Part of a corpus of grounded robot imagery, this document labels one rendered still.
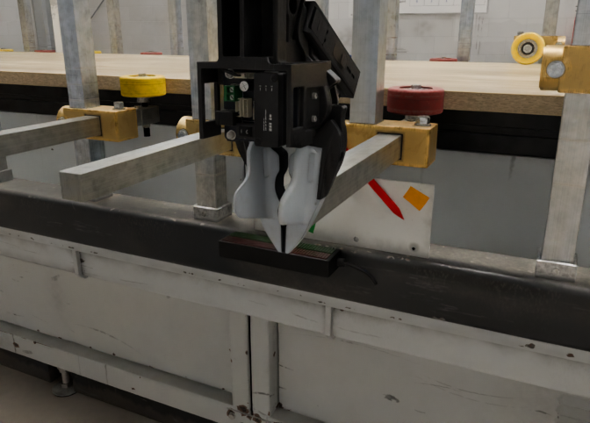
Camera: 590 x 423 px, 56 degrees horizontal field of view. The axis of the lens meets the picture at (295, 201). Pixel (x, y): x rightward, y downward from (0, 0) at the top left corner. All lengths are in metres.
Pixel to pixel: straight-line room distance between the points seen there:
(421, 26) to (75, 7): 7.11
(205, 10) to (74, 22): 0.25
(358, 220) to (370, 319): 0.17
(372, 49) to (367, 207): 0.20
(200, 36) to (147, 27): 8.90
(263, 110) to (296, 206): 0.08
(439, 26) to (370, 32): 7.17
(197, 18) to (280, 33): 0.47
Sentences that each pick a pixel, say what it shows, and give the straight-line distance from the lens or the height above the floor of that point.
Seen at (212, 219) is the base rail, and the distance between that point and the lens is 0.87.
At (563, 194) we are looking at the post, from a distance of 0.71.
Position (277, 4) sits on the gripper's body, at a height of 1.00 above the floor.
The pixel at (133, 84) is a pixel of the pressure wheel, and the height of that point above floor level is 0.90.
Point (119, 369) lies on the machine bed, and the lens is 1.53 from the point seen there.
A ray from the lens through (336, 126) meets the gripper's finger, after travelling 0.41.
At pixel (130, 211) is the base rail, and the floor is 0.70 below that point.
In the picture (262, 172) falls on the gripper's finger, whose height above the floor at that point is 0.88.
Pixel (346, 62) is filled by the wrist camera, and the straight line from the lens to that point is 0.46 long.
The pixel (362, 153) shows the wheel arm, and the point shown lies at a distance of 0.60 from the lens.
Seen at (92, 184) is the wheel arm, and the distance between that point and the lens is 0.60.
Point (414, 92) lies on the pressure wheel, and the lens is 0.79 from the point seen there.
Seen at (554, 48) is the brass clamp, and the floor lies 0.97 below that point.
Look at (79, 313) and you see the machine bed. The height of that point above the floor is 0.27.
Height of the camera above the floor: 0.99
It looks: 17 degrees down
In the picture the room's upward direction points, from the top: straight up
